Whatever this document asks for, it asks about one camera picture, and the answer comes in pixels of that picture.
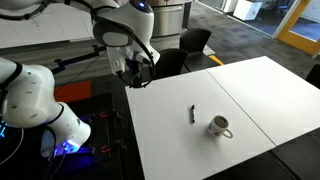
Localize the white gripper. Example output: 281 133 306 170
107 47 142 88

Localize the black marker pen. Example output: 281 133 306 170
191 105 196 124

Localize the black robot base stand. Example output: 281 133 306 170
50 93 130 180

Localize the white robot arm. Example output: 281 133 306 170
0 0 160 157

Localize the near black office chair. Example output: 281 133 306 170
155 48 188 79

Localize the black office chair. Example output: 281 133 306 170
179 28 212 53
155 48 188 79

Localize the white table left panel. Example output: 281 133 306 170
126 70 274 180

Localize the white table panel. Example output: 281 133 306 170
126 70 274 180
208 56 320 146

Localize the stainless steel appliance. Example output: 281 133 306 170
146 0 192 37

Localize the far black office chair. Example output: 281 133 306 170
179 28 212 53

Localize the white cabinet row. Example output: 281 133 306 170
0 3 93 48

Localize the white patterned coffee mug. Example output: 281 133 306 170
207 115 233 138

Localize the white box in background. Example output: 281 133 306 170
233 0 262 21

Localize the white table right panel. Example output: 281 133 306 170
208 56 320 146

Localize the black chair at right edge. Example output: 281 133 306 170
306 64 320 89

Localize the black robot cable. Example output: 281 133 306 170
94 16 156 89

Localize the yellow door frame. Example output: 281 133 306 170
275 0 320 58

